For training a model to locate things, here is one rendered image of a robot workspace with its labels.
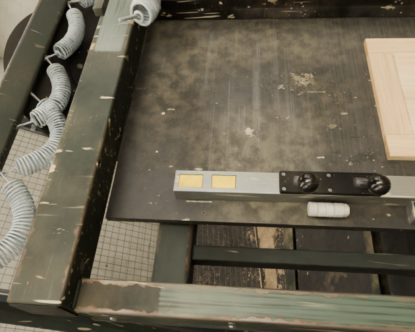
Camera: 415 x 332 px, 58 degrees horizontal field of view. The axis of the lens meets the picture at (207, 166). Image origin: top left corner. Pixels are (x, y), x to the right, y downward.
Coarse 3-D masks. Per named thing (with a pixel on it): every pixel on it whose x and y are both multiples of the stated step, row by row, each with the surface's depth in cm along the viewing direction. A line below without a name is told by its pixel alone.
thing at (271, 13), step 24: (168, 0) 106; (192, 0) 106; (216, 0) 105; (240, 0) 105; (264, 0) 104; (288, 0) 104; (312, 0) 103; (336, 0) 102; (360, 0) 102; (384, 0) 102; (408, 0) 101
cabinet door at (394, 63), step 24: (384, 48) 97; (408, 48) 97; (384, 72) 93; (408, 72) 93; (384, 96) 89; (408, 96) 89; (384, 120) 86; (408, 120) 85; (384, 144) 84; (408, 144) 82
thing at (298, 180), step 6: (306, 174) 64; (312, 174) 64; (294, 180) 75; (300, 180) 64; (306, 180) 64; (312, 180) 64; (318, 180) 64; (300, 186) 65; (306, 186) 64; (312, 186) 64; (318, 186) 65; (306, 192) 65; (312, 192) 65
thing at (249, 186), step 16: (176, 176) 80; (208, 176) 79; (240, 176) 78; (256, 176) 78; (272, 176) 78; (400, 176) 76; (176, 192) 79; (192, 192) 78; (208, 192) 78; (224, 192) 77; (240, 192) 77; (256, 192) 76; (272, 192) 76; (400, 192) 74
